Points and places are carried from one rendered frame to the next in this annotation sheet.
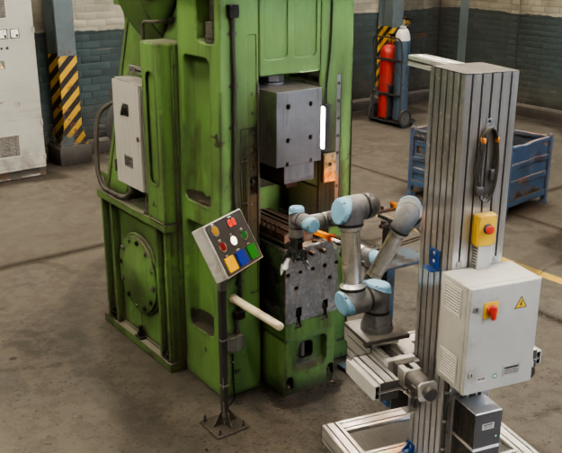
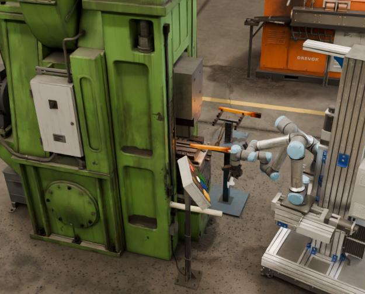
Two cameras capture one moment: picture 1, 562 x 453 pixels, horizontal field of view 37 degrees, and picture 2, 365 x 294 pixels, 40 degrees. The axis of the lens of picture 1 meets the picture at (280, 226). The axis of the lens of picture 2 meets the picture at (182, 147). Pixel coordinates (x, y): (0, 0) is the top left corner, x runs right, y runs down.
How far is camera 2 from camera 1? 2.74 m
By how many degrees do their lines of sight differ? 35
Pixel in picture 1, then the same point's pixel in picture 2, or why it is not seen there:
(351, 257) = (301, 173)
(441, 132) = (354, 94)
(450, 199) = (361, 129)
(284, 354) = (198, 221)
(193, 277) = (128, 198)
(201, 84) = (131, 78)
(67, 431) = not seen: outside the picture
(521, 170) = not seen: hidden behind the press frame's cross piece
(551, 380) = not seen: hidden behind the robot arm
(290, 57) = (181, 44)
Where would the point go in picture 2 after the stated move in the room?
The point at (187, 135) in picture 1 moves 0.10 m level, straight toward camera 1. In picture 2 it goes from (118, 113) to (127, 118)
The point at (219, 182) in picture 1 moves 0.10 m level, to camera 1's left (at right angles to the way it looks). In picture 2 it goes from (163, 141) to (153, 146)
